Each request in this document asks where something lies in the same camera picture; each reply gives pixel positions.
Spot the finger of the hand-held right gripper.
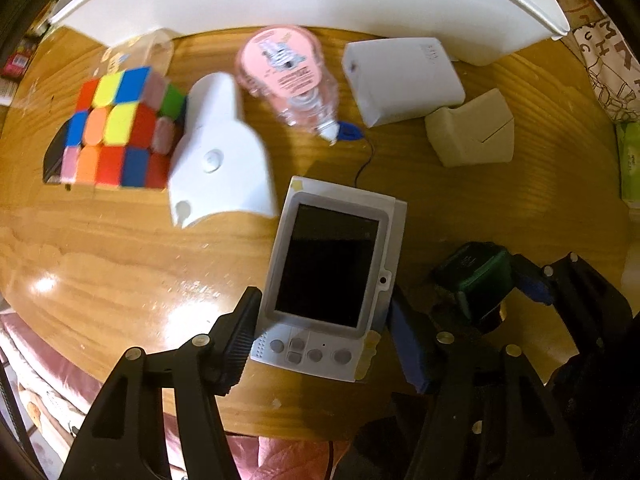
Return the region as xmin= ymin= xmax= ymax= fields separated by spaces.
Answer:
xmin=460 ymin=287 xmax=507 ymax=333
xmin=510 ymin=252 xmax=633 ymax=361

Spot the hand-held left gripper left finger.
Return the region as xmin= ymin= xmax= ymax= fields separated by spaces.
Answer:
xmin=59 ymin=286 xmax=263 ymax=480

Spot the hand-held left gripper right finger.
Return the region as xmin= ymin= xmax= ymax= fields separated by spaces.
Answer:
xmin=389 ymin=284 xmax=586 ymax=480

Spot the small green bottle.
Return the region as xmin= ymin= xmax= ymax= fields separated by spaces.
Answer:
xmin=432 ymin=241 xmax=516 ymax=311

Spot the white handheld screen device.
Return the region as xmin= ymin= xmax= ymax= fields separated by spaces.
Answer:
xmin=248 ymin=176 xmax=408 ymax=383

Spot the beige wedge eraser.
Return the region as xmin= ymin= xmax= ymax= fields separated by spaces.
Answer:
xmin=425 ymin=88 xmax=516 ymax=168

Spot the white plastic device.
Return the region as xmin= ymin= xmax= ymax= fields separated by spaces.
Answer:
xmin=167 ymin=72 xmax=278 ymax=228

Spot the white charger block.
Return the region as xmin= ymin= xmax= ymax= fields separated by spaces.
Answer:
xmin=342 ymin=37 xmax=467 ymax=128

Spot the multicoloured puzzle cube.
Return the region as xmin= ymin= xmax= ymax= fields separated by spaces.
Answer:
xmin=60 ymin=66 xmax=188 ymax=191

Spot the small black object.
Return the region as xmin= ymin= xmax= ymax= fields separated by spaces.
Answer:
xmin=42 ymin=127 xmax=73 ymax=186

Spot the green tissue pack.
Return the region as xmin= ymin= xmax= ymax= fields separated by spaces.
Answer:
xmin=616 ymin=122 xmax=640 ymax=206

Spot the pink bedding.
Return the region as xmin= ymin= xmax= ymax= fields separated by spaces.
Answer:
xmin=0 ymin=305 xmax=351 ymax=480

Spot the patterned fabric bag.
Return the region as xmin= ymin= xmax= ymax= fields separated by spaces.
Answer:
xmin=570 ymin=12 xmax=640 ymax=123

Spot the red packet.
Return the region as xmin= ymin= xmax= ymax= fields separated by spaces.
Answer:
xmin=1 ymin=37 xmax=35 ymax=80

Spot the thin black cable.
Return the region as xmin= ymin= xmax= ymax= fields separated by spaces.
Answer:
xmin=354 ymin=137 xmax=376 ymax=188

